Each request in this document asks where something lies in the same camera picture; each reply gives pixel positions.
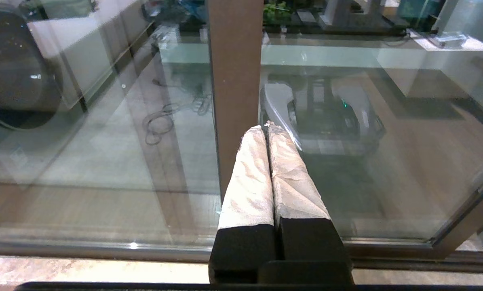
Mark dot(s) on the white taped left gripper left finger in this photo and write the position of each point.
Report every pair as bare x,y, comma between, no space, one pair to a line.
247,194

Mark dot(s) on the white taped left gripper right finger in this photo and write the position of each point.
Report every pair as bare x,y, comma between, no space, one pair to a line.
296,190

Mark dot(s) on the brown framed sliding glass door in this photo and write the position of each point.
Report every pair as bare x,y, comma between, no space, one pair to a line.
387,182

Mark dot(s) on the brown framed fixed glass panel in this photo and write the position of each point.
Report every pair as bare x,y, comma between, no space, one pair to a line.
235,81

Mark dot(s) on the grey metal rail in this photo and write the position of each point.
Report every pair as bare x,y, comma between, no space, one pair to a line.
427,264

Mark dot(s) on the beige sofa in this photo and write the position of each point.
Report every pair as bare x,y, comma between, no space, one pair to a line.
75,44

